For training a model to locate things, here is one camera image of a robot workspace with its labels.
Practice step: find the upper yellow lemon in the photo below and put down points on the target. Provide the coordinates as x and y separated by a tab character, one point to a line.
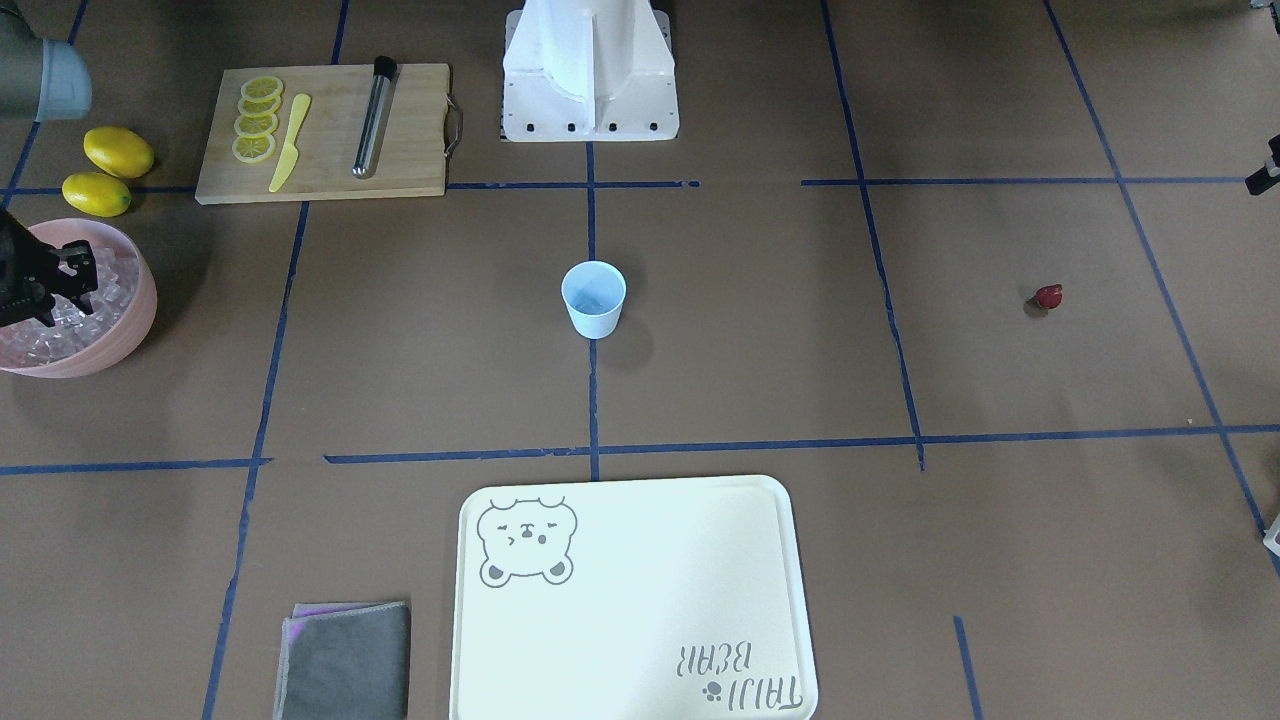
118	151

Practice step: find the metal muddler black tip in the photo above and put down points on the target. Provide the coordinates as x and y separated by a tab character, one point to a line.
384	72

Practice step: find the wooden cutting board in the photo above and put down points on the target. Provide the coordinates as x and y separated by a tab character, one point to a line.
419	128

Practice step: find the red strawberry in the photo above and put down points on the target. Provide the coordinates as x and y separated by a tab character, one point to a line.
1048	297

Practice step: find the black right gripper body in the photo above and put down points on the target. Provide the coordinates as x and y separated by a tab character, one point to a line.
22	272

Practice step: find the pink bowl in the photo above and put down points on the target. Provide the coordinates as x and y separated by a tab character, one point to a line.
124	309

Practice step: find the light blue plastic cup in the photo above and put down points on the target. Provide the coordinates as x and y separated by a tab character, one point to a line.
593	294

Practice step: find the yellow lemon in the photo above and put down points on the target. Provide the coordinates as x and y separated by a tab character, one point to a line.
97	194
118	151

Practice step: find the lemon slice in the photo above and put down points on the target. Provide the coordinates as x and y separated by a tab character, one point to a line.
253	126
261	88
262	107
253	149

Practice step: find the lower yellow lemon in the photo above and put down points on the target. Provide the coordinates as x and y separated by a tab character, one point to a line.
97	194

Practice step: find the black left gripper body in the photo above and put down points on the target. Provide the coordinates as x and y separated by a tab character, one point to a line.
1268	174

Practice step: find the grey folded cloth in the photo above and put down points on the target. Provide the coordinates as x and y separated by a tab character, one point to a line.
344	660

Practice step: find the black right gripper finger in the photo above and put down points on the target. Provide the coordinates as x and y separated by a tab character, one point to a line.
39	305
70	270

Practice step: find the yellow plastic knife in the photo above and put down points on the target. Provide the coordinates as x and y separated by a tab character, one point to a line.
289	153

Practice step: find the cream bear serving tray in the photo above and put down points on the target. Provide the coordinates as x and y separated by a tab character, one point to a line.
677	598

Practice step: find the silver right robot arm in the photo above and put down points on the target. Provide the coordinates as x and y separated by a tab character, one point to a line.
43	80

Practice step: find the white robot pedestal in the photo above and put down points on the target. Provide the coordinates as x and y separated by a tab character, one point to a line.
589	71

